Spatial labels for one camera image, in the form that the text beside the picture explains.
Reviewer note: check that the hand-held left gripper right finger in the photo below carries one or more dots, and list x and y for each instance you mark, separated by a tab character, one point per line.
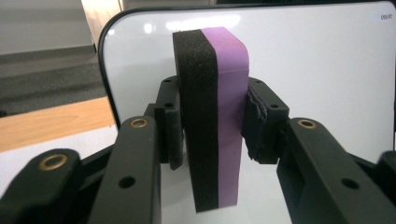
311	168

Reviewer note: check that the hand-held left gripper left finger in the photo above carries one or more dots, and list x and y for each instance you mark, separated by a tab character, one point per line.
134	174

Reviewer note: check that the purple and black eraser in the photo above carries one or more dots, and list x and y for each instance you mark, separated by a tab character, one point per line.
214	124

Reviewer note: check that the white whiteboard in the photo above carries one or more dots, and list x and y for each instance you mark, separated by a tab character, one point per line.
311	77

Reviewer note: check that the wooden table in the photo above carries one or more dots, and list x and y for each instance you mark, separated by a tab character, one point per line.
53	124

